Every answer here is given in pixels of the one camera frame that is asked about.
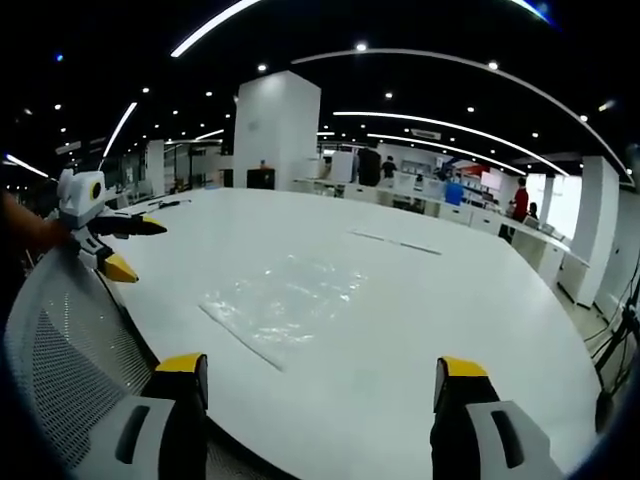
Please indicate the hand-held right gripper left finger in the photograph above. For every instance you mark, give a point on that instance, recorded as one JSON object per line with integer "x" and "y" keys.
{"x": 172, "y": 415}

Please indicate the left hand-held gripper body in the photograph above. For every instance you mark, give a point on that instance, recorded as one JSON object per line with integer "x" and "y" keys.
{"x": 80, "y": 197}

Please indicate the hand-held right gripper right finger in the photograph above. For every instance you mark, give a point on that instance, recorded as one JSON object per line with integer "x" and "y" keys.
{"x": 480, "y": 420}

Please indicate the clear plastic food packaging bag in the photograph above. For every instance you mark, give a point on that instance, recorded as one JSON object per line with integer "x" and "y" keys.
{"x": 287, "y": 302}

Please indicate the grey mesh office chair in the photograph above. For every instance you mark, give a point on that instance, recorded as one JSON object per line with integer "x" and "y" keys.
{"x": 70, "y": 360}

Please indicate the black cabinet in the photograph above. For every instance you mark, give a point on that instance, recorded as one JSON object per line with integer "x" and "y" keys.
{"x": 260, "y": 178}

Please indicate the white square pillar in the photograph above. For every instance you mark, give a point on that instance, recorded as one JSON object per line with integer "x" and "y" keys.
{"x": 276, "y": 131}

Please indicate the flat clear plastic strip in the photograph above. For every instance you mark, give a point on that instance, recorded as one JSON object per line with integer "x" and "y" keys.
{"x": 395, "y": 242}

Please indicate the long white desk row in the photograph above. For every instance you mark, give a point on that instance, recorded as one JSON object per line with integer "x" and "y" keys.
{"x": 450, "y": 210}

